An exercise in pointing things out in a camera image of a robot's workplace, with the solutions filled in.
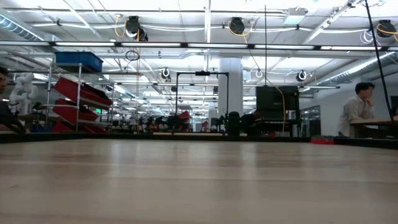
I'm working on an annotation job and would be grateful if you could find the black cylindrical stand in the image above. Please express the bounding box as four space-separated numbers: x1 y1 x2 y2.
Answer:
227 111 241 138

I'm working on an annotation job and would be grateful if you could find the white column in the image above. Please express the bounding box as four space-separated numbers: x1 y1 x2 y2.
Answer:
218 57 244 131

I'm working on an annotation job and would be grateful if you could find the person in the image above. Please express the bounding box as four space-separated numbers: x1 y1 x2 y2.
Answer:
241 110 262 137
338 82 377 138
0 67 19 133

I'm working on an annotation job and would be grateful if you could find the black cabinet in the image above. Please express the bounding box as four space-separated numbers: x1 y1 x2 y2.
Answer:
255 85 301 137

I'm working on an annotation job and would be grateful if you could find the thin black upright pole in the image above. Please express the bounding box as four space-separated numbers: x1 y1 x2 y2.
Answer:
264 3 268 88

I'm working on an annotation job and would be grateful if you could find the metal rack with red bins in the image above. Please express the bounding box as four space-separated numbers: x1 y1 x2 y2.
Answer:
45 62 114 134

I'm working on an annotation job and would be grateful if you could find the red screwdriver bit set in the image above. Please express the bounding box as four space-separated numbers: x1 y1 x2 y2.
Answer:
310 134 335 145

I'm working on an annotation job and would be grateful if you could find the blue plastic bin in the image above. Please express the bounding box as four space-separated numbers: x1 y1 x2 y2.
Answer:
55 51 104 73

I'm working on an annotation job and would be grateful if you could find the wooden top desk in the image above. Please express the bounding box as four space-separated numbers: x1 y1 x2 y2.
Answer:
350 116 398 139

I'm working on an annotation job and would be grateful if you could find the thin black slanted pole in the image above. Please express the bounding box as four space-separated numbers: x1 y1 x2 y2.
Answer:
364 0 398 139

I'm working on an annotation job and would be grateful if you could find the thin black rig frame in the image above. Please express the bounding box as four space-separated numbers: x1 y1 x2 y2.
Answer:
175 70 230 133

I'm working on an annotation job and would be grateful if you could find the yellow cable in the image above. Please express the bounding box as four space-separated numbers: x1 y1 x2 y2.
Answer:
228 21 286 134

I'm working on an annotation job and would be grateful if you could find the black aluminium table frame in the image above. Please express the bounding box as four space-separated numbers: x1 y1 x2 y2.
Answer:
0 132 398 149

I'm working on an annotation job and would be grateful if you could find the black curved hose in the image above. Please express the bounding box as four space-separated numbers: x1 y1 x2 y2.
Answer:
0 114 27 134

